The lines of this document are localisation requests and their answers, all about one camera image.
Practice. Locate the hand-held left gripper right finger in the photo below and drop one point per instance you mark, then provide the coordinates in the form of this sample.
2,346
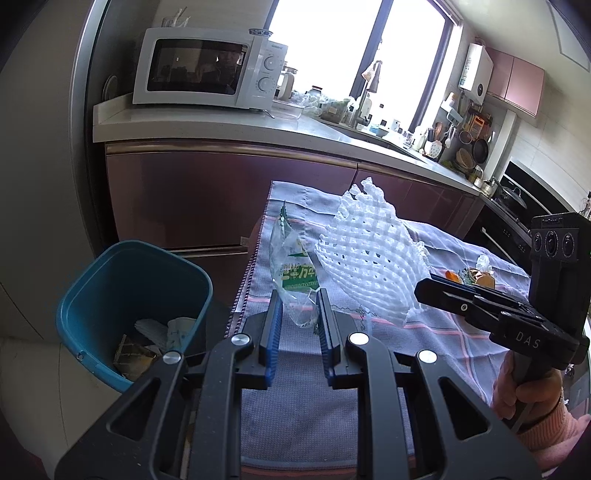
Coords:
324,341

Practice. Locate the white foam fruit net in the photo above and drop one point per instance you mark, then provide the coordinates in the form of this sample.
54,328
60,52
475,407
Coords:
369,249

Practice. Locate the glass kettle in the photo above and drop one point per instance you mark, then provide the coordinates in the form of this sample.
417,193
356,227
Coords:
286,83

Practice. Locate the tan cardboard piece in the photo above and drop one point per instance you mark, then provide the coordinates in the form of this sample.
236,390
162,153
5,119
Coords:
134,360

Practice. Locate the kitchen counter with cabinets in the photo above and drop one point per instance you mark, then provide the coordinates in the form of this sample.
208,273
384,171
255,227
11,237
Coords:
207,184

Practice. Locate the clear bag of greens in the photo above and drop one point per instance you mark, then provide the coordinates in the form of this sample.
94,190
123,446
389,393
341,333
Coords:
334,108

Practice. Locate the black built-in oven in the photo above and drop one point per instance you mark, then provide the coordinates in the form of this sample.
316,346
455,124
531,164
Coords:
498,230

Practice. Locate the grey refrigerator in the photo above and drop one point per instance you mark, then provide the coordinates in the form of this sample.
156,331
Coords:
41,161

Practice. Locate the orange grater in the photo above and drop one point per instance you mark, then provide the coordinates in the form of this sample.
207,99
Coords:
478,125

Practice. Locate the black glass wall panel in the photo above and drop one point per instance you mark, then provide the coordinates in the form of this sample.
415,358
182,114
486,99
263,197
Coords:
535,184

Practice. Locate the pink wall cabinet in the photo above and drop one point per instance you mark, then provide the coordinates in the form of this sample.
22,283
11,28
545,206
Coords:
517,81

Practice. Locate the white plate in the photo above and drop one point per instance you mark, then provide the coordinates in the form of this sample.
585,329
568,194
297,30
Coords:
110,87

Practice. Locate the clear glass dish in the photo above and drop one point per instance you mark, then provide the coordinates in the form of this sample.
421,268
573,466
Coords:
286,108

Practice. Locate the steel sink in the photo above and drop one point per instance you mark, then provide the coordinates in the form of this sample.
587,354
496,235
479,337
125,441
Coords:
374,136

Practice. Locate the blue patterned bowl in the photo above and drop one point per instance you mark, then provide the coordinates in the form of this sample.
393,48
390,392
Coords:
260,33

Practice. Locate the white microwave oven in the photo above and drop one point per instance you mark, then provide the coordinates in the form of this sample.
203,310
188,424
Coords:
198,69

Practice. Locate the small clear green-striped wrapper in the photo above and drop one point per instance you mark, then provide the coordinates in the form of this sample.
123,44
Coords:
482,264

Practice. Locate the steel kitchen faucet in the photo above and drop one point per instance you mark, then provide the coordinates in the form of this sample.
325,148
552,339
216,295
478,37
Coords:
364,99

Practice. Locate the white water heater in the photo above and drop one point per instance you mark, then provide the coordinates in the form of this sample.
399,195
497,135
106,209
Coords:
475,74

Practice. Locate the white dotted utensil holder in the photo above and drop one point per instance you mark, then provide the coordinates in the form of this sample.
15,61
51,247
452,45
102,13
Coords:
434,147

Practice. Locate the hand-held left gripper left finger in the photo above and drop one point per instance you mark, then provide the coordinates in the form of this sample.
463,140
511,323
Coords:
275,341

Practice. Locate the blue plastic bin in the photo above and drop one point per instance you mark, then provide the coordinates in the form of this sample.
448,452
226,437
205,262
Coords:
124,277

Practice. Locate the clear green-print plastic bag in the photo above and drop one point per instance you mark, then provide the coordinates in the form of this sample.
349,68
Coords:
295,272

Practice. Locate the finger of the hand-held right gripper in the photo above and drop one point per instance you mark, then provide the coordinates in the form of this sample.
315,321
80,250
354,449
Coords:
494,295
452,302

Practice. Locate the orange peel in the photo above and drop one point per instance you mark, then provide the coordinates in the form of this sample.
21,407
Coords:
450,276

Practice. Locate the kitchen window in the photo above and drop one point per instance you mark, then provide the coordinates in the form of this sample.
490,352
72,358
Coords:
323,46

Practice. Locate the person's right hand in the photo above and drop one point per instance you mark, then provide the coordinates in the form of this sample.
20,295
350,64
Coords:
521,399

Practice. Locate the black wok with lid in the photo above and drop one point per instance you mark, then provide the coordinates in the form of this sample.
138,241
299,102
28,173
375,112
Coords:
512,196

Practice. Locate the striped grey tablecloth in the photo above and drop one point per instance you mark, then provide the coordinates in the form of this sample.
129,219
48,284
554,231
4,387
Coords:
452,355

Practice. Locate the hanging black frying pan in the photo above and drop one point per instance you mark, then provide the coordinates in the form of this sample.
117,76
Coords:
480,150

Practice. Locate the brown snack wrapper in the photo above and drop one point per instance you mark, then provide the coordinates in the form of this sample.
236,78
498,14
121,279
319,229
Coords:
485,280

